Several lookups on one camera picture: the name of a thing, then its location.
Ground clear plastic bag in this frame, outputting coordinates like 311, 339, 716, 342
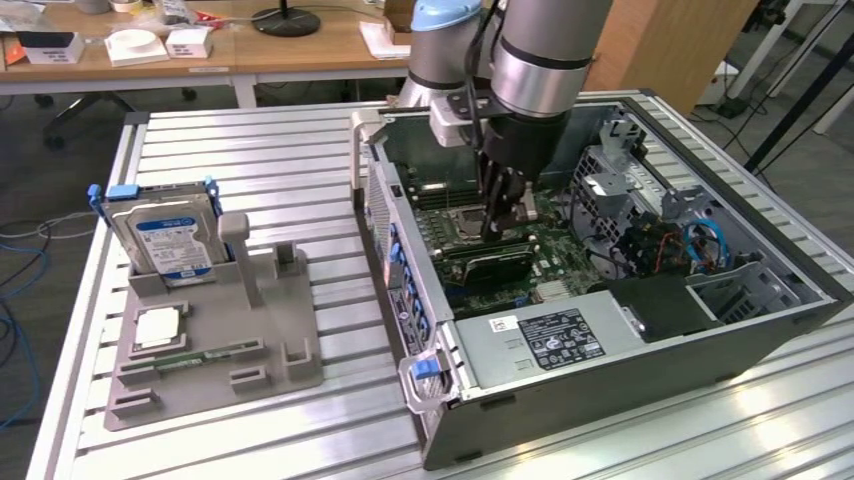
136, 0, 223, 26

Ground installed RAM stick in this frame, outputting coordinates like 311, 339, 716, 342
437, 241, 541, 262

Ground orange flat box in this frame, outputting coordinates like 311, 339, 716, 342
0, 35, 27, 72

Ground blue floor cable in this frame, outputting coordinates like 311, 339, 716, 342
0, 242, 54, 431

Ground wooden cabinet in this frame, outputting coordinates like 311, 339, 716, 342
579, 0, 762, 119

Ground silver chipset heatsink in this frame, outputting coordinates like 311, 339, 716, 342
533, 280, 577, 302

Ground green motherboard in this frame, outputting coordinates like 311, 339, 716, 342
399, 164, 606, 321

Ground cardboard box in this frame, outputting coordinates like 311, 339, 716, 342
385, 0, 417, 34

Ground small white box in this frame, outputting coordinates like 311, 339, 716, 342
165, 27, 215, 59

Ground wooden desk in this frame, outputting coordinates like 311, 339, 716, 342
0, 0, 601, 109

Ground blue wire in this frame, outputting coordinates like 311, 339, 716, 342
680, 218, 736, 275

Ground metal disk bay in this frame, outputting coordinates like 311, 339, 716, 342
685, 259, 826, 326
570, 144, 669, 242

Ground white floor cable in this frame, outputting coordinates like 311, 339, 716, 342
0, 212, 99, 240

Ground green RAM stick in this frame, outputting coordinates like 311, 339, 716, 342
123, 342, 262, 374

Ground white box with black lid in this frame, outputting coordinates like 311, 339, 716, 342
16, 30, 87, 66

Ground graphics card with metal bracket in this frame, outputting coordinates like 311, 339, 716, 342
458, 247, 537, 290

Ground black office chair base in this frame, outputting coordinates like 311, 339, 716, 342
32, 87, 201, 151

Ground white paper booklet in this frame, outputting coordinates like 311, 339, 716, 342
359, 19, 414, 61

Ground white box with round insert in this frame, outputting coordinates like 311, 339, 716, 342
104, 28, 173, 68

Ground white table frame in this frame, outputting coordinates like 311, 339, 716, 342
724, 0, 854, 135

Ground black round lamp base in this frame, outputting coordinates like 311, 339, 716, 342
251, 0, 323, 38

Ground black RAM slot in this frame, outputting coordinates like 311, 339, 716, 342
413, 179, 483, 199
415, 192, 483, 210

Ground hard disk in blue caddy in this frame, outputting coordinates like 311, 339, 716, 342
86, 174, 223, 290

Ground open black PC case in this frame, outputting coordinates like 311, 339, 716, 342
350, 97, 854, 472

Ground silver CPU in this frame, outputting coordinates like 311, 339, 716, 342
132, 308, 183, 349

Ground red wire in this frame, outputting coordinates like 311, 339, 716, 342
652, 232, 680, 274

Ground grey power supply unit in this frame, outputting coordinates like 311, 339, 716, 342
453, 292, 653, 391

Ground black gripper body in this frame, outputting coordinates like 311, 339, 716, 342
479, 111, 570, 181

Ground blue card retainer clips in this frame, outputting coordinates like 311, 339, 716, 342
387, 223, 433, 351

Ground black slanted pole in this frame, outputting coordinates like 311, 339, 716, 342
744, 74, 854, 174

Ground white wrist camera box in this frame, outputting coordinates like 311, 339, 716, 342
430, 94, 499, 149

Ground grey parts rack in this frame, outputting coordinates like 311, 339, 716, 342
104, 210, 327, 434

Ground CPU socket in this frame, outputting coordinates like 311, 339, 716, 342
447, 204, 486, 246

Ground black camera cable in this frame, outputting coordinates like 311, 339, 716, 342
465, 0, 509, 156

